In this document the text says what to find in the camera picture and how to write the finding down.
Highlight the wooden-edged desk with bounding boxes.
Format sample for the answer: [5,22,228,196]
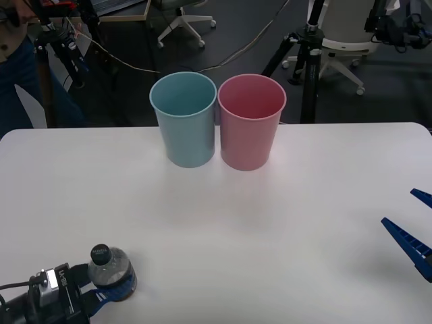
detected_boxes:
[90,0,153,23]

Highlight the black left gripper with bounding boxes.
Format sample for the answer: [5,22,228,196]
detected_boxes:
[30,264,138,324]

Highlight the pink plastic bin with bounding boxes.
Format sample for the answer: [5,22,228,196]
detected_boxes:
[217,74,288,171]

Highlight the small black-capped plastic bottle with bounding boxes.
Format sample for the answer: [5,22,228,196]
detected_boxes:
[86,243,138,301]

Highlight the beige cable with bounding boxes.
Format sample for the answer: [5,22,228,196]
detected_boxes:
[65,0,284,74]

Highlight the black equipment with blue parts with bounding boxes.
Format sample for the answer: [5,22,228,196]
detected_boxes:
[363,0,432,54]

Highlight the pale blue plastic bin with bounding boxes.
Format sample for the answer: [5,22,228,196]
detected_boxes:
[148,71,217,169]

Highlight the black camera tripod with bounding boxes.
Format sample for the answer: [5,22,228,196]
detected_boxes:
[261,0,327,124]
[32,0,90,129]

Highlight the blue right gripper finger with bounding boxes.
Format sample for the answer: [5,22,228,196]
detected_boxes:
[410,188,432,207]
[380,217,432,281]

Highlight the white office chair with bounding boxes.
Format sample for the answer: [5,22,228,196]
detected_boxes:
[281,0,381,97]
[157,0,217,48]

